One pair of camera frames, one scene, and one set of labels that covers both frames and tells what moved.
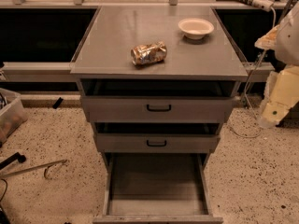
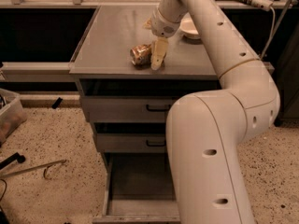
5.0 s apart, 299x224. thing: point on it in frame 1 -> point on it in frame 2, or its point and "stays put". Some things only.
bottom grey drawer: (157, 188) stays put
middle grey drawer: (156, 143) stays put
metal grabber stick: (46, 165) stays put
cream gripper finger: (268, 41) -> (161, 26)
